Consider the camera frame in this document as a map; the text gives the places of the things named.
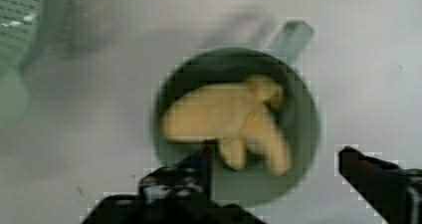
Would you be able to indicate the green mug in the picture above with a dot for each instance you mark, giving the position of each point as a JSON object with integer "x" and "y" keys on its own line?
{"x": 298, "y": 118}

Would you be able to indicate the green perforated colander basket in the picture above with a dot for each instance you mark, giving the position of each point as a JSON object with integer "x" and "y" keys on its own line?
{"x": 19, "y": 27}

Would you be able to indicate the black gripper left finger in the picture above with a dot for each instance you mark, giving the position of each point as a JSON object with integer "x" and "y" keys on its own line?
{"x": 176, "y": 194}

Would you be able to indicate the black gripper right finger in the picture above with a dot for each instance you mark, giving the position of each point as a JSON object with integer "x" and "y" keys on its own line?
{"x": 392, "y": 191}

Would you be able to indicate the yellow peeled toy banana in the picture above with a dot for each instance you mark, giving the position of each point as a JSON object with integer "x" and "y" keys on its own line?
{"x": 238, "y": 116}

